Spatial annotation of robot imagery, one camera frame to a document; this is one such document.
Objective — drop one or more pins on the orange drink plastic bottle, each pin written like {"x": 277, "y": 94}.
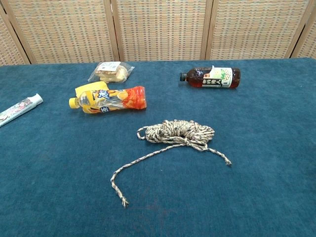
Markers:
{"x": 118, "y": 100}

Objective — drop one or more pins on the brown tea bottle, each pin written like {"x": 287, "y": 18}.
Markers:
{"x": 197, "y": 77}

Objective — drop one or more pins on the clear bag of crackers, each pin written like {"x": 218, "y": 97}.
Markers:
{"x": 111, "y": 72}

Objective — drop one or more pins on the yellow plastic pouch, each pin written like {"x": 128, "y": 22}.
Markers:
{"x": 91, "y": 86}

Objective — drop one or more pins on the woven folding screen panel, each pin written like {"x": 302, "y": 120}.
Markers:
{"x": 61, "y": 29}
{"x": 308, "y": 44}
{"x": 254, "y": 29}
{"x": 160, "y": 29}
{"x": 10, "y": 49}

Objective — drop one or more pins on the blue table cloth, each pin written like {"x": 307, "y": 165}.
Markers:
{"x": 49, "y": 172}

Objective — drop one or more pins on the white toothpaste tube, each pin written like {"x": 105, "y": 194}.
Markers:
{"x": 19, "y": 107}

